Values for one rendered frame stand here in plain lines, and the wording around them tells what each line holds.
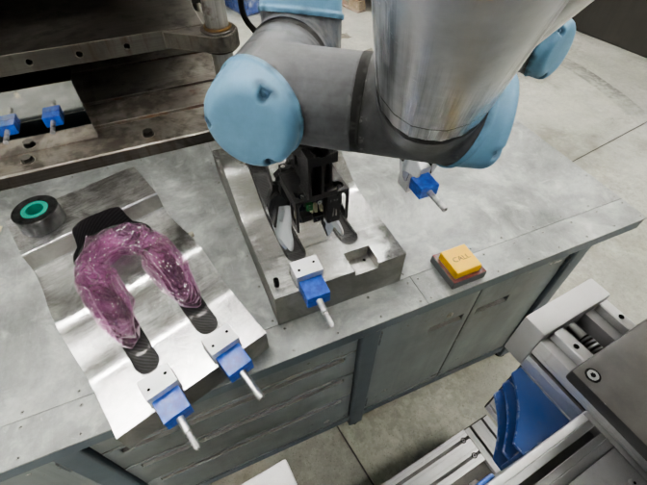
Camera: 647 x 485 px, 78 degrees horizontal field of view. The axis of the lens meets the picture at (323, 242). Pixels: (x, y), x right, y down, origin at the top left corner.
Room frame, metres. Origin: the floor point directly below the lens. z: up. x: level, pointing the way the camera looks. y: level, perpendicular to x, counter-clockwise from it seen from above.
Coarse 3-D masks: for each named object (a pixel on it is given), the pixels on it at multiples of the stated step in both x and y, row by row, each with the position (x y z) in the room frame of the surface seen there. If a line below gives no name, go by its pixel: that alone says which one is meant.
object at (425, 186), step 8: (424, 168) 0.64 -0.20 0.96; (400, 176) 0.66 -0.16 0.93; (408, 176) 0.63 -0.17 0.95; (424, 176) 0.63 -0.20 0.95; (400, 184) 0.65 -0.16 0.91; (408, 184) 0.63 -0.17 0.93; (416, 184) 0.61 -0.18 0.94; (424, 184) 0.61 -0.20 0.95; (432, 184) 0.61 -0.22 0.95; (416, 192) 0.60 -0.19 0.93; (424, 192) 0.60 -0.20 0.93; (432, 192) 0.59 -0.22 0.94; (432, 200) 0.58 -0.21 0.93; (440, 200) 0.57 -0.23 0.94; (440, 208) 0.56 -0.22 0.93
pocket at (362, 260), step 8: (360, 248) 0.49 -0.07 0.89; (368, 248) 0.50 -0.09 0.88; (352, 256) 0.49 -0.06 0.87; (360, 256) 0.49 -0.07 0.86; (368, 256) 0.49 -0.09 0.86; (352, 264) 0.47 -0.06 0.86; (360, 264) 0.47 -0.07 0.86; (368, 264) 0.47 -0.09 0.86; (376, 264) 0.46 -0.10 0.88; (360, 272) 0.44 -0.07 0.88
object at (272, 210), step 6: (270, 186) 0.41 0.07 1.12; (276, 186) 0.40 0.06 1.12; (270, 192) 0.40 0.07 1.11; (276, 192) 0.40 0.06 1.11; (270, 198) 0.40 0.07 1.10; (276, 198) 0.40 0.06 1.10; (282, 198) 0.40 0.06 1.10; (270, 204) 0.39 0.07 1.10; (276, 204) 0.40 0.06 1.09; (282, 204) 0.40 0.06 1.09; (270, 210) 0.39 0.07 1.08; (276, 210) 0.40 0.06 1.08; (270, 216) 0.40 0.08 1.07; (276, 216) 0.39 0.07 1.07; (276, 222) 0.39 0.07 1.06
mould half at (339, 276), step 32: (224, 160) 0.70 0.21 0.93; (256, 192) 0.63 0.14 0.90; (352, 192) 0.65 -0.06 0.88; (256, 224) 0.56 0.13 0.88; (320, 224) 0.56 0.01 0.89; (352, 224) 0.55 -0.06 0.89; (384, 224) 0.55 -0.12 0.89; (256, 256) 0.47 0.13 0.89; (320, 256) 0.47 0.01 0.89; (384, 256) 0.47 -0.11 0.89; (288, 288) 0.40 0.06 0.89; (352, 288) 0.44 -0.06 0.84; (288, 320) 0.38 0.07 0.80
